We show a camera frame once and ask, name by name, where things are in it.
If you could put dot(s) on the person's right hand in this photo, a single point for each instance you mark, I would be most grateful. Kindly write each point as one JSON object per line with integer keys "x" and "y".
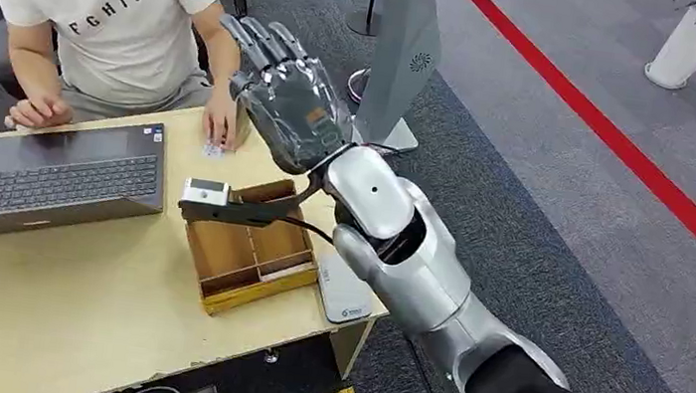
{"x": 40, "y": 112}

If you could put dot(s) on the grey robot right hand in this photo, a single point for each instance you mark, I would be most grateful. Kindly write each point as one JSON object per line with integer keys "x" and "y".
{"x": 296, "y": 109}

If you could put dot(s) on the person's left hand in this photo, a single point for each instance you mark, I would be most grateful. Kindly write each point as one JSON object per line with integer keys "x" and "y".
{"x": 221, "y": 120}

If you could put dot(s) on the white printed card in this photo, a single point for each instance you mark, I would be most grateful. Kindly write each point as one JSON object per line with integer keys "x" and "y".
{"x": 213, "y": 151}

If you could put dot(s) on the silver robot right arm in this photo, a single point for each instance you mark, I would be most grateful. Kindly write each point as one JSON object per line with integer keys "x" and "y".
{"x": 424, "y": 277}

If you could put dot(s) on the chrome round base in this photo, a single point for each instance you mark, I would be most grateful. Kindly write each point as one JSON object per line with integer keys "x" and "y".
{"x": 353, "y": 86}

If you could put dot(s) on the dark grey laptop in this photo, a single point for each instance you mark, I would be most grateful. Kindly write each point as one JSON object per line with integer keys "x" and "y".
{"x": 64, "y": 183}

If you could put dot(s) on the person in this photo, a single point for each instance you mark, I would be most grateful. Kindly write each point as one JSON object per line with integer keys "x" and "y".
{"x": 111, "y": 13}

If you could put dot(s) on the grey kiosk stand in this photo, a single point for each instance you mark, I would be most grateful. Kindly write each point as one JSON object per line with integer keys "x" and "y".
{"x": 406, "y": 43}

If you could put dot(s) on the wooden compartment box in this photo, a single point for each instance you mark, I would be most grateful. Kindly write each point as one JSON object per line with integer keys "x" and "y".
{"x": 234, "y": 254}

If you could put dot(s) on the pale card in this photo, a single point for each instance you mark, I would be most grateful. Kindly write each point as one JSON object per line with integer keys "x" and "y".
{"x": 285, "y": 272}

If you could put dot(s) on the grey card reader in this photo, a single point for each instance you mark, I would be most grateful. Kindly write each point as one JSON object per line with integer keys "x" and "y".
{"x": 342, "y": 297}

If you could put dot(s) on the pale wooden desk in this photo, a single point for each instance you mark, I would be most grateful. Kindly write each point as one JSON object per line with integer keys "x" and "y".
{"x": 75, "y": 308}

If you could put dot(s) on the red floor tape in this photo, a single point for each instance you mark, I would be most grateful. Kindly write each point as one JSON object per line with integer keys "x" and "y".
{"x": 602, "y": 130}

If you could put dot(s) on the tall white planter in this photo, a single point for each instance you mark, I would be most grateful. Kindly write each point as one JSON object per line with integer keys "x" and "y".
{"x": 687, "y": 54}

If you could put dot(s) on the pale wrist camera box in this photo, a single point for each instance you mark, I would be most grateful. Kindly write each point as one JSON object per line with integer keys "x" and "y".
{"x": 206, "y": 192}

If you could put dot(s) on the black camera bracket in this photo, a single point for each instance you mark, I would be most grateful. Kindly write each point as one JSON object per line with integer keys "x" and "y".
{"x": 253, "y": 210}

